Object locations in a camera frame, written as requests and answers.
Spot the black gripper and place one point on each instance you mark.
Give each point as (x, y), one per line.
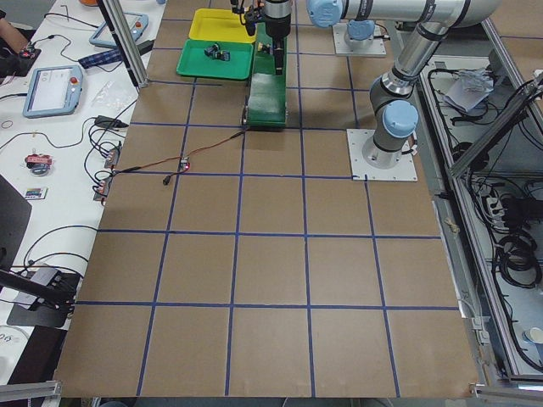
(276, 25)

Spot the green push button switch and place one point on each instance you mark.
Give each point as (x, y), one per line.
(212, 50)
(222, 55)

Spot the yellow push button switch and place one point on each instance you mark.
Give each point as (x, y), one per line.
(265, 48)

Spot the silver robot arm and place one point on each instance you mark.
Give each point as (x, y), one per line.
(396, 118)
(276, 15)

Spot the green conveyor belt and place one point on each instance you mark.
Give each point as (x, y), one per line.
(266, 105)

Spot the yellow plastic tray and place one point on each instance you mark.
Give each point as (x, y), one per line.
(214, 24)

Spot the green plastic tray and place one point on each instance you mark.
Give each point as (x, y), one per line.
(193, 61)

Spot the small green circuit board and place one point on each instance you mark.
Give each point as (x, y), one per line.
(184, 164)

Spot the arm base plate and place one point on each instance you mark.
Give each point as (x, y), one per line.
(369, 163)
(372, 47)

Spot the aluminium frame post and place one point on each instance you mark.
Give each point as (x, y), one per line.
(115, 19)

